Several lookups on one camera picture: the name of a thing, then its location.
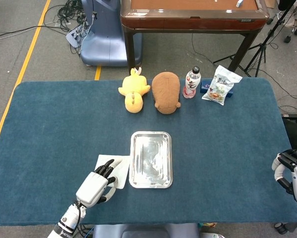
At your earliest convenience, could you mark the beige office chair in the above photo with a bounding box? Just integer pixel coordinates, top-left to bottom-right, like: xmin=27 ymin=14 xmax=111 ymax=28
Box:
xmin=283 ymin=0 xmax=297 ymax=44

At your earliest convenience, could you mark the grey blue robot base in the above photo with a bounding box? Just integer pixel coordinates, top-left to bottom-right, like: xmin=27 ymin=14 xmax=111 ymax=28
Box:
xmin=92 ymin=223 xmax=201 ymax=238

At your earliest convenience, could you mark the yellow plush toy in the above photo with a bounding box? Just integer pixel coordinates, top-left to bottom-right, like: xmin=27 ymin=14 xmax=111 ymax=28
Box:
xmin=118 ymin=67 xmax=151 ymax=114

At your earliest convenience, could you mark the grey power strip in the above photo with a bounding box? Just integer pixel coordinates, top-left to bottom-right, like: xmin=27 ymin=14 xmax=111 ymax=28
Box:
xmin=65 ymin=21 xmax=91 ymax=48

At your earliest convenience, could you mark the black floor cable bundle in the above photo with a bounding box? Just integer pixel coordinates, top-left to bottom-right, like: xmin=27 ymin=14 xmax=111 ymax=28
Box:
xmin=56 ymin=0 xmax=94 ymax=55

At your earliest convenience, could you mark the black table caster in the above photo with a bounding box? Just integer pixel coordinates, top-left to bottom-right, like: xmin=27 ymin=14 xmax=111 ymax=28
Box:
xmin=274 ymin=222 xmax=289 ymax=235

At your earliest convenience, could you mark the pink drink bottle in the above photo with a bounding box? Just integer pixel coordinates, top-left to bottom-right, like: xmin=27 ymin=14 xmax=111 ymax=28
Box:
xmin=182 ymin=66 xmax=202 ymax=99

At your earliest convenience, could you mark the brown mahjong table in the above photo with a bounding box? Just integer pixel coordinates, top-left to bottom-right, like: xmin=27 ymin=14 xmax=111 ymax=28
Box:
xmin=120 ymin=0 xmax=270 ymax=72

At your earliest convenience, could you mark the black tripod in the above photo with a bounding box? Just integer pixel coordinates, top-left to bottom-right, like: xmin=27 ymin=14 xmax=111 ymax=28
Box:
xmin=213 ymin=0 xmax=297 ymax=77

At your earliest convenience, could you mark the dark blue box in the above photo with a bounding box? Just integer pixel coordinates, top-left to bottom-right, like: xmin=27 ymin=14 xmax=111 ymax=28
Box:
xmin=199 ymin=79 xmax=234 ymax=98

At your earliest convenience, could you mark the white snack bag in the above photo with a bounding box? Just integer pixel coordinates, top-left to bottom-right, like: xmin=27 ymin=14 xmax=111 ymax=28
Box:
xmin=201 ymin=64 xmax=243 ymax=106

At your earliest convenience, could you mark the white paper towel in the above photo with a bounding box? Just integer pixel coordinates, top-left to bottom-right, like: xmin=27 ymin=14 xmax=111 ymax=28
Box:
xmin=93 ymin=154 xmax=130 ymax=190

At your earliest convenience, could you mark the blue grey machine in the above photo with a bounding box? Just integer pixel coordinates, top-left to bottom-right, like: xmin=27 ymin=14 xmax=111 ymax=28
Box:
xmin=80 ymin=0 xmax=143 ymax=67

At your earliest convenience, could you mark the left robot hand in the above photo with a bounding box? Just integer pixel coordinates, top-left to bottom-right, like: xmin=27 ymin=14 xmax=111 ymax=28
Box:
xmin=75 ymin=159 xmax=123 ymax=208

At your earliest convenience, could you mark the brown plush toy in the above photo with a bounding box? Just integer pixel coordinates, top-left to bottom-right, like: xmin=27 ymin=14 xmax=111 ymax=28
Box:
xmin=151 ymin=71 xmax=181 ymax=115

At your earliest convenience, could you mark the stainless steel tray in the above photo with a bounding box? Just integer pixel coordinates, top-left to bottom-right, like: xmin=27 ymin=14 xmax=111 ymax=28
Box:
xmin=128 ymin=131 xmax=174 ymax=189

